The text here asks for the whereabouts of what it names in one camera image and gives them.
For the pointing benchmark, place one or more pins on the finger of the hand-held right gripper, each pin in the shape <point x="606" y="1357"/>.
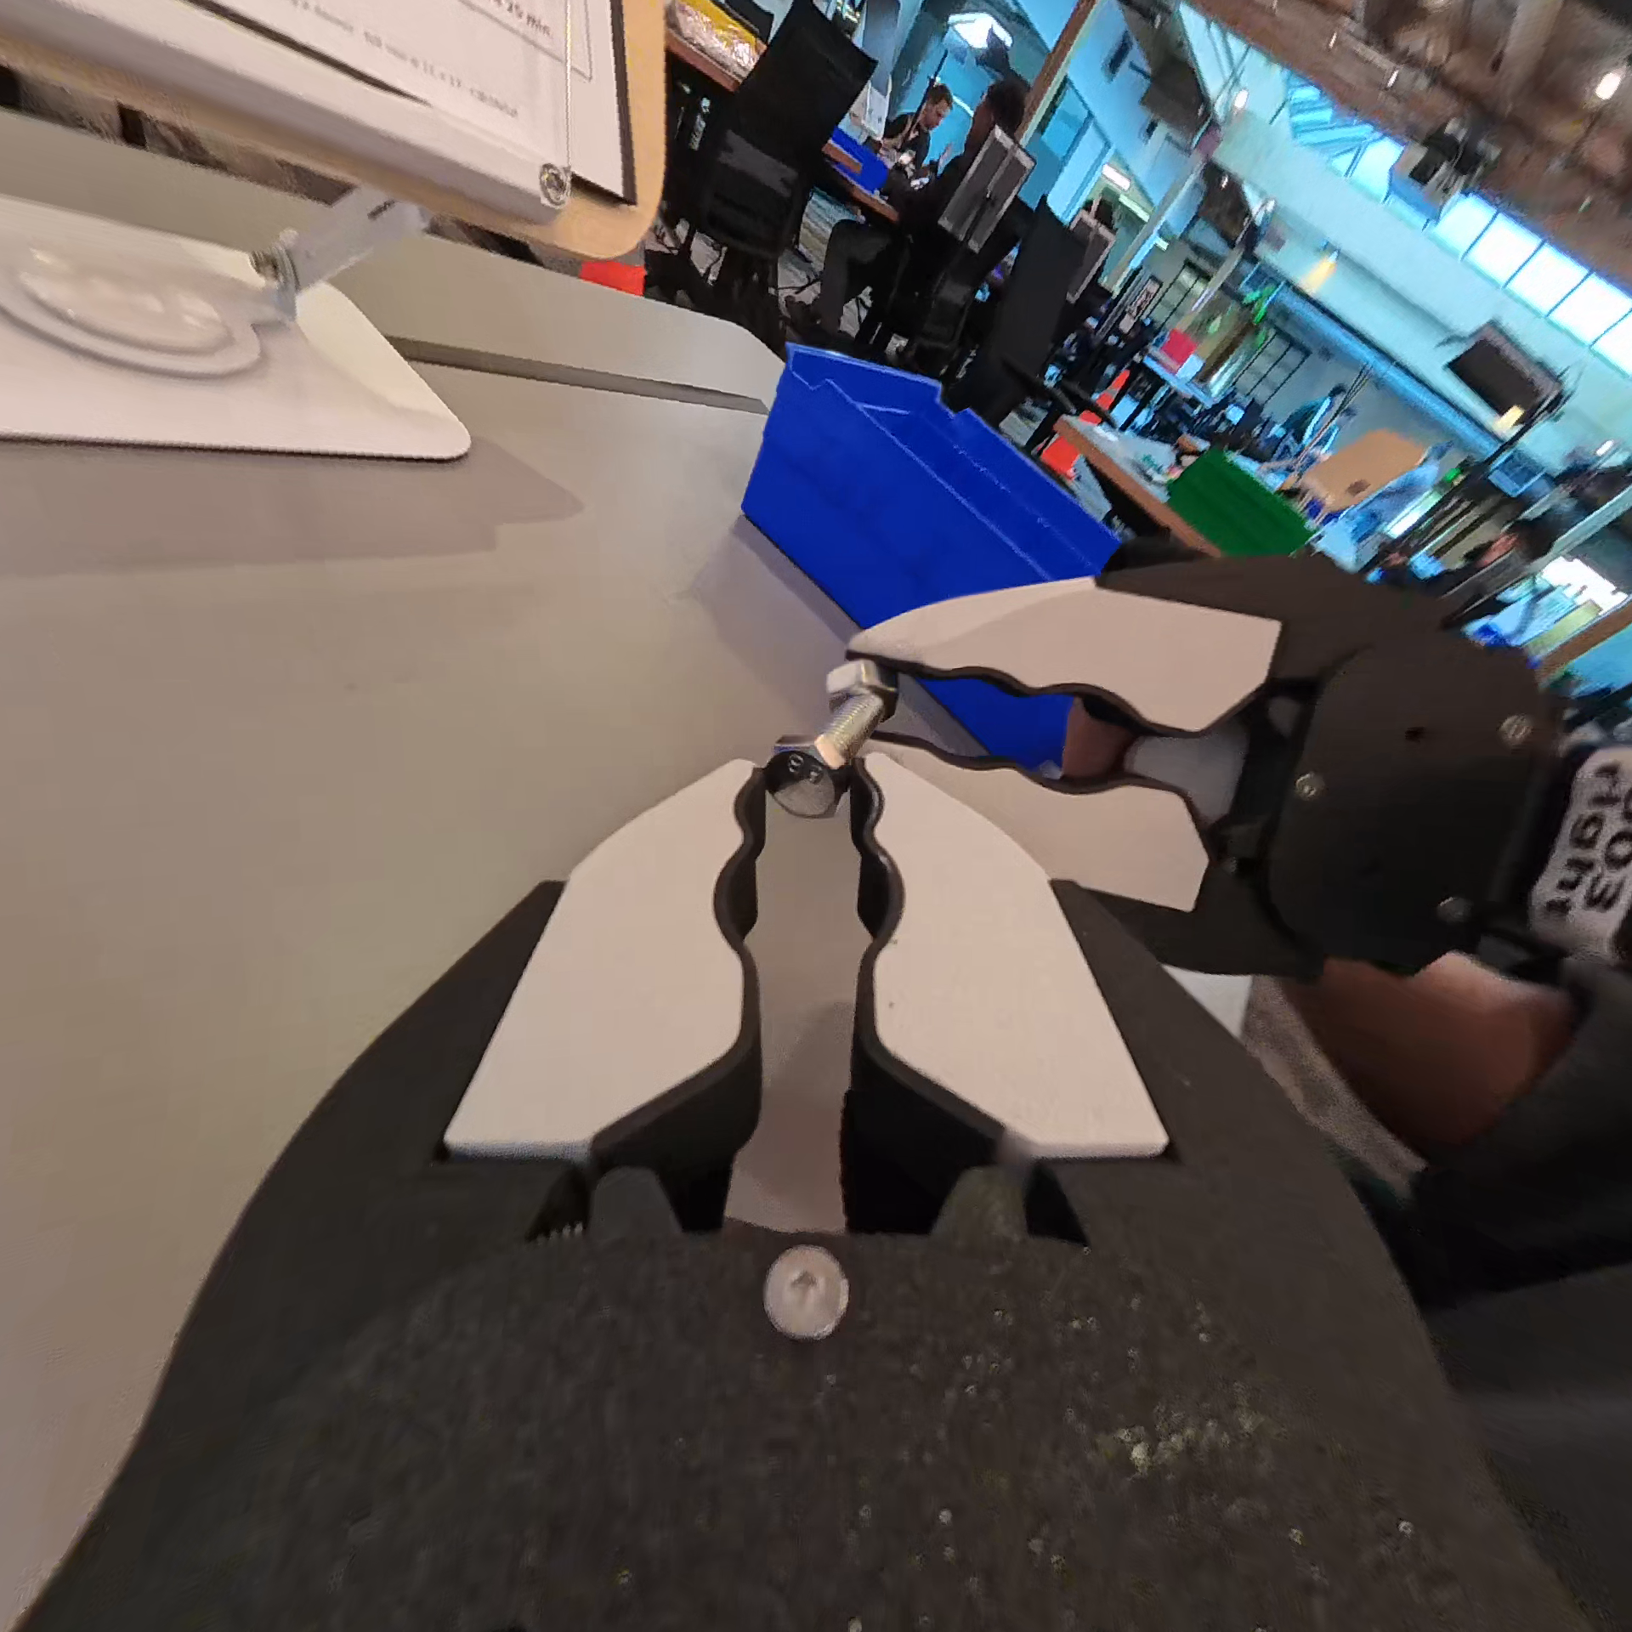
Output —
<point x="1098" y="638"/>
<point x="1135" y="856"/>

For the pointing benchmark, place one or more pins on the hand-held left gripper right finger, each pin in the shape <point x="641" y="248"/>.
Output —
<point x="1020" y="1010"/>

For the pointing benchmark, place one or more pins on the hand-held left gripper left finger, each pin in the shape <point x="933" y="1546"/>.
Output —
<point x="601" y="1010"/>

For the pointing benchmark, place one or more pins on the blue plastic bin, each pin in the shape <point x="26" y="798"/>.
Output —
<point x="945" y="512"/>

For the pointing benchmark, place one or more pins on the silver hex nut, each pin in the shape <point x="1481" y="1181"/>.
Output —
<point x="863" y="695"/>

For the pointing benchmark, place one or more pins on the silver bolt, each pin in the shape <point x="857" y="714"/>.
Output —
<point x="812" y="767"/>

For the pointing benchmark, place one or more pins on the grey desk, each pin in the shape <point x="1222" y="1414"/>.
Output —
<point x="383" y="638"/>

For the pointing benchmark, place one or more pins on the person's right hand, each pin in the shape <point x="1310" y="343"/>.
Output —
<point x="1428" y="1060"/>

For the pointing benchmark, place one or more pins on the green crate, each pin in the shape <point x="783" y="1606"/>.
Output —
<point x="1242" y="506"/>

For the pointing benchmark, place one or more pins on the black office chair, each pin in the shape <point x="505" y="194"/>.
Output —
<point x="766" y="155"/>

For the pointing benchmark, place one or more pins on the person's dark clothing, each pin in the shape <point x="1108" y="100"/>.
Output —
<point x="1531" y="1379"/>

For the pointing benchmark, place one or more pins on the white document stand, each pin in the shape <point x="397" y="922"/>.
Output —
<point x="204" y="333"/>

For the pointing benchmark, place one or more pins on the printed instruction sheet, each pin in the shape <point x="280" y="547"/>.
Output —
<point x="459" y="65"/>

